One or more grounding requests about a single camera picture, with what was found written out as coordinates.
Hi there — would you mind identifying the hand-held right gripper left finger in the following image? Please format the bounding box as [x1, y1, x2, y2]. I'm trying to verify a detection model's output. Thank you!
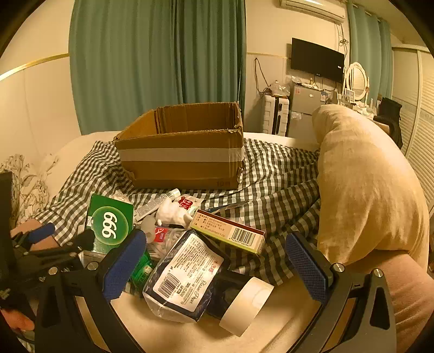
[34, 228, 148, 353]

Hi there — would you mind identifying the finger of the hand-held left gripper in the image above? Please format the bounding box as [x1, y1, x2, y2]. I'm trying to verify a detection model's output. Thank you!
[32, 231, 95, 262]
[12, 223, 55, 245]

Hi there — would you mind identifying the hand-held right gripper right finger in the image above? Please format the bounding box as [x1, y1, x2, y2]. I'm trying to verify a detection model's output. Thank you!
[286, 232, 397, 353]

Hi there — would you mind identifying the green medicine box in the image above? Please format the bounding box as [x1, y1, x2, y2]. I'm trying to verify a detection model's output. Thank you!
[85, 193, 135, 253]

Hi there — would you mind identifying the dark blue tissue pack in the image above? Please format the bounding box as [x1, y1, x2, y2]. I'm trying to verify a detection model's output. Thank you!
[142, 229, 231, 323]

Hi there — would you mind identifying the yellow and red medicine box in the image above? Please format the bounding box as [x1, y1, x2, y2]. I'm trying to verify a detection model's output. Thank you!
[189, 209, 267, 255]

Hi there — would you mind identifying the brown cardboard box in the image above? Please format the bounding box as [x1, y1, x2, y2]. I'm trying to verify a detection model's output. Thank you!
[113, 101, 246, 191]

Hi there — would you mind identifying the person's left hand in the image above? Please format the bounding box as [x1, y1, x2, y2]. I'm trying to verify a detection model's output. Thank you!
[0, 307, 36, 333]

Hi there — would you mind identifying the person's left leg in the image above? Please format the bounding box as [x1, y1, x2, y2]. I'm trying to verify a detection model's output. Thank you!
[9, 218, 58, 253]

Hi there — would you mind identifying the person's leg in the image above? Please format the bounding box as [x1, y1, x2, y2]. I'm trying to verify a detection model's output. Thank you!
[9, 218, 58, 253]
[373, 251, 434, 353]

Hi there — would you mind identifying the small green packet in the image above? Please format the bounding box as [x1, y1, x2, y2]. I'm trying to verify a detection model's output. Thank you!
[130, 251, 155, 289]

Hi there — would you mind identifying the floral print pillow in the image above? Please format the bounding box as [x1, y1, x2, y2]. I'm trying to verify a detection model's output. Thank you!
[0, 154, 58, 231]

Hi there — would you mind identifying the cotton swab packet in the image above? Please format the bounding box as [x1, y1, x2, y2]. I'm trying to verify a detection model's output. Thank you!
[146, 227, 190, 262]

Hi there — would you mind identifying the white ointment tube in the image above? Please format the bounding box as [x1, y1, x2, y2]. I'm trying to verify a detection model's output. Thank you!
[134, 188, 180, 218]

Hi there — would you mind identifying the crumpled white tissue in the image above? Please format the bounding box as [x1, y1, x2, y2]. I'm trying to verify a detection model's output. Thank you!
[156, 198, 194, 228]

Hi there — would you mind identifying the dark glossy packet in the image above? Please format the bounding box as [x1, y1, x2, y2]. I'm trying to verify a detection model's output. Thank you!
[207, 270, 261, 320]

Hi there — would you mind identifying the green checked cloth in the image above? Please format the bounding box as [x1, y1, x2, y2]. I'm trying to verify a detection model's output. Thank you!
[34, 137, 323, 286]

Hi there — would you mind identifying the red and white sachet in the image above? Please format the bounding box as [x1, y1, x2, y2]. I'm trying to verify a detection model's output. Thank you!
[176, 195, 204, 213]

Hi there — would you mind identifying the beige pillow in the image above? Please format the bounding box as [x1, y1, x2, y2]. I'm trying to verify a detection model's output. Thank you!
[311, 105, 429, 269]

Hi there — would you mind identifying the person's right leg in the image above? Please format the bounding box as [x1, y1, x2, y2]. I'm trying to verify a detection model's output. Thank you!
[373, 251, 434, 353]

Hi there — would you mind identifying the white suitcase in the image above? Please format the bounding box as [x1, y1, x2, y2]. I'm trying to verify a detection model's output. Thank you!
[261, 94, 290, 136]

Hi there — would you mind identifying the silver fridge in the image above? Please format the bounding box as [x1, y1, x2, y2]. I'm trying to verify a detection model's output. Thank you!
[288, 85, 323, 138]

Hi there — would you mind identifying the black clothing on chair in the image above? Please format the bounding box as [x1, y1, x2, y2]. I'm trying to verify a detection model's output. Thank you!
[375, 97, 404, 146]

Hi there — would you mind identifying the clear plastic bag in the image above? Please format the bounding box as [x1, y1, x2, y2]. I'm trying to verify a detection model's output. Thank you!
[271, 80, 292, 97]

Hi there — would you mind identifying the white louvred wardrobe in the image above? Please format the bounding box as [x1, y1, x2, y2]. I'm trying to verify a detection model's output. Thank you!
[391, 48, 434, 191]

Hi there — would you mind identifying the wide green curtain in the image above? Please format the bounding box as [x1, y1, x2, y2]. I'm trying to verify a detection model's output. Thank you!
[69, 0, 246, 136]

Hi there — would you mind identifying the white oval mirror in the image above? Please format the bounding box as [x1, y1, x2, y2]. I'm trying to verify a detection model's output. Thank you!
[343, 62, 369, 102]

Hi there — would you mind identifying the narrow green curtain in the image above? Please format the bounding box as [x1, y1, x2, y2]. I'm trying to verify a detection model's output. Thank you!
[347, 3, 394, 99]

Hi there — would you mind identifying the white air conditioner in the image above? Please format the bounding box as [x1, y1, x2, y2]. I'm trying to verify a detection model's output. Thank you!
[280, 0, 346, 24]

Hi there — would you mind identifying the black wall television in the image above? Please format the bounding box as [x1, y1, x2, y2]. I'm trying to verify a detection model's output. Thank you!
[291, 38, 345, 83]

